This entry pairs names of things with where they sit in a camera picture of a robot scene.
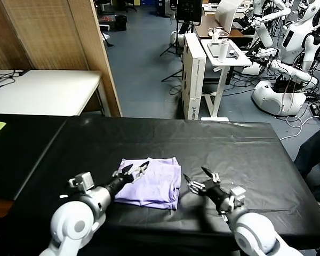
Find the black side table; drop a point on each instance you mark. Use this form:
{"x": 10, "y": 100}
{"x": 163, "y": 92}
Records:
{"x": 21, "y": 160}

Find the wooden folding screen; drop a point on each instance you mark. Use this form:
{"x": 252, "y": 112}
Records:
{"x": 56, "y": 34}

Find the lavender t-shirt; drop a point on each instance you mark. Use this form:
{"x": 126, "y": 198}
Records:
{"x": 160, "y": 186}

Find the white humanoid robot raised arm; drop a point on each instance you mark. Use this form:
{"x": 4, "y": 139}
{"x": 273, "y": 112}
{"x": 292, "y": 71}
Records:
{"x": 264, "y": 34}

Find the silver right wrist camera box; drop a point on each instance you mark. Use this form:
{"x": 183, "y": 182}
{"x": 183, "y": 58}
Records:
{"x": 238, "y": 193}

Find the black bin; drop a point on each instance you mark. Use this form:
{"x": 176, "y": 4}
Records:
{"x": 120, "y": 23}

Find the black monitor stand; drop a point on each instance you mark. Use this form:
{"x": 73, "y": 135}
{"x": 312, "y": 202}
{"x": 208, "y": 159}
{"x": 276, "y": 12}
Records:
{"x": 179, "y": 34}

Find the white humanoid robot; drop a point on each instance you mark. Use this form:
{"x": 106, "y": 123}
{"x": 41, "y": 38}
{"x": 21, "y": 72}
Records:
{"x": 293, "y": 42}

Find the black floor tripod legs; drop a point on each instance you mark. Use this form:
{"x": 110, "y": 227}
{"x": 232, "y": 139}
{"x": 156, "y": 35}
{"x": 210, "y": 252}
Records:
{"x": 173, "y": 75}

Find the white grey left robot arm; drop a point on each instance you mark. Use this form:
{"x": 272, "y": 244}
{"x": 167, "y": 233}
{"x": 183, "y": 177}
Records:
{"x": 74, "y": 224}

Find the white rectangular table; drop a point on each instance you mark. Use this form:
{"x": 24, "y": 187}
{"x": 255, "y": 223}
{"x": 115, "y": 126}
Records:
{"x": 42, "y": 90}

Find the white standing desk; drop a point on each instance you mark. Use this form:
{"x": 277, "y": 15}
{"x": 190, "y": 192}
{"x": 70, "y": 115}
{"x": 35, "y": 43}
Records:
{"x": 240, "y": 62}

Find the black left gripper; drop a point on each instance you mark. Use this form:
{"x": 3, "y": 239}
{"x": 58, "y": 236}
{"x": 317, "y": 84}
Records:
{"x": 120, "y": 182}

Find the black crate red print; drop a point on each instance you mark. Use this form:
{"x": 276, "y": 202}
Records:
{"x": 106, "y": 19}

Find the small black desk device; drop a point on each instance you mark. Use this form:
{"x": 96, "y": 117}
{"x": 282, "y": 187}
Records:
{"x": 234, "y": 55}

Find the black monitor screen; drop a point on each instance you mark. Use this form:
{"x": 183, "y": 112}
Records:
{"x": 188, "y": 10}

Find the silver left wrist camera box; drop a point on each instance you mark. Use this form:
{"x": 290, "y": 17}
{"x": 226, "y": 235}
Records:
{"x": 85, "y": 181}

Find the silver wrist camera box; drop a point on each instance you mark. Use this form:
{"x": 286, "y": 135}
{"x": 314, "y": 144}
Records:
{"x": 85, "y": 181}
{"x": 238, "y": 193}

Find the black plastic table cover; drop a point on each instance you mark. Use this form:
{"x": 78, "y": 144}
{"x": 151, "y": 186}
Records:
{"x": 162, "y": 138}

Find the white water bottle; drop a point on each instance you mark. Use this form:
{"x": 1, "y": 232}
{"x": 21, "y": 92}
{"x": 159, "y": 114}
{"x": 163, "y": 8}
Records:
{"x": 223, "y": 50}

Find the brown wooden desk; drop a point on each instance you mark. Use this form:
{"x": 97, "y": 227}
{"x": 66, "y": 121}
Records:
{"x": 202, "y": 30}

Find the person leg blue jeans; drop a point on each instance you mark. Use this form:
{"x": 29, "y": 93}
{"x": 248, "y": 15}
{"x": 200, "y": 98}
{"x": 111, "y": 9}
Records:
{"x": 312, "y": 149}

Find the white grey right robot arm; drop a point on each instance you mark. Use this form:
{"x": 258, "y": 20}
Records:
{"x": 253, "y": 234}

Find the black power strip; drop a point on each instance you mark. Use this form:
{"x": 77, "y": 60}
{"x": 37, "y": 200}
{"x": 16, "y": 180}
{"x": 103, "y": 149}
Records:
{"x": 315, "y": 109}

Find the white curved panel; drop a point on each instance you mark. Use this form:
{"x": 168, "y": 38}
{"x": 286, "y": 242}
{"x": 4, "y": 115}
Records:
{"x": 226, "y": 16}

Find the tall white cardboard box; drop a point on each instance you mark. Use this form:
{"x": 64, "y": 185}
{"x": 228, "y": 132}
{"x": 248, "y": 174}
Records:
{"x": 194, "y": 80}

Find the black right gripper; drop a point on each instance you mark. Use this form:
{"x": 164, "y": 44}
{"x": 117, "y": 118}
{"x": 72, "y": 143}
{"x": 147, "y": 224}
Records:
{"x": 216, "y": 192}

